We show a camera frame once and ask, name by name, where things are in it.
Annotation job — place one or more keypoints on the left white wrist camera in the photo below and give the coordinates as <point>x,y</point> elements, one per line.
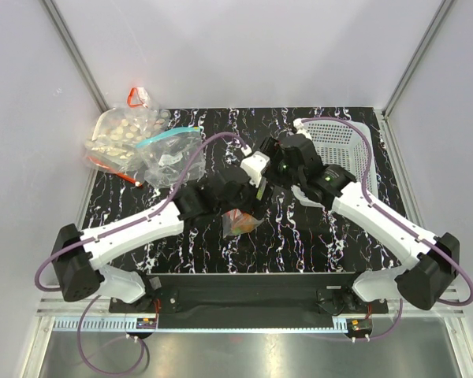
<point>255,165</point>

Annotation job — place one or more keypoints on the brown kiwi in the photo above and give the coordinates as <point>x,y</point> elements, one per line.
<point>243,227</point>

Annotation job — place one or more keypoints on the left aluminium frame post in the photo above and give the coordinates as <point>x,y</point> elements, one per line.
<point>68,41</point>

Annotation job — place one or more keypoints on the small bag orange zipper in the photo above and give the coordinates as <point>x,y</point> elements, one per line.
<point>139,97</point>

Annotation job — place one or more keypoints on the white slotted cable duct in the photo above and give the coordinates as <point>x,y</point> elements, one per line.
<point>323,325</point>

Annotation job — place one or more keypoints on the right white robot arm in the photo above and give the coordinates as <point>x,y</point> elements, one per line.
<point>426,260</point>

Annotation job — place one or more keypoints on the clear bag teal zipper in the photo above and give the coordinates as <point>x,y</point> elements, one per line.
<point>167,154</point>

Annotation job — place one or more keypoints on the bag of round biscuits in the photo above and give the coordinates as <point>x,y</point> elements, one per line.
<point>112,143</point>

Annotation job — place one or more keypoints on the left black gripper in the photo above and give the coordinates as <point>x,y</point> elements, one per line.
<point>255,205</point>

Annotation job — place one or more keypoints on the right aluminium frame post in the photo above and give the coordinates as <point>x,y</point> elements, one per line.
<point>425,43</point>

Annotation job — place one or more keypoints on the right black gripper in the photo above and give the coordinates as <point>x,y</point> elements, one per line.
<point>271,147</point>

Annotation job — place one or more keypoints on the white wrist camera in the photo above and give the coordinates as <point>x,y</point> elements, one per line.
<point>255,165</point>
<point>300,129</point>

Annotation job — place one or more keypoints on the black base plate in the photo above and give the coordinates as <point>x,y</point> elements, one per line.
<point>256,296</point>

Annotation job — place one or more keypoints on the aluminium frame post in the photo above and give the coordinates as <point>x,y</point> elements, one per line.
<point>68,41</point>
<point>425,43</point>

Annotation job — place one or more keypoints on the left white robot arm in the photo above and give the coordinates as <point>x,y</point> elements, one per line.
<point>81,259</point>

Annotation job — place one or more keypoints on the clear bag orange zipper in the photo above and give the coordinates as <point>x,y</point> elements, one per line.
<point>240,220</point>

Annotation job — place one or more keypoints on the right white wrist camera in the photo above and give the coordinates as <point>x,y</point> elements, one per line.
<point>300,129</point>

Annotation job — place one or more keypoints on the white plastic basket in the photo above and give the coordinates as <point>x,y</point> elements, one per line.
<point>338,144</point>

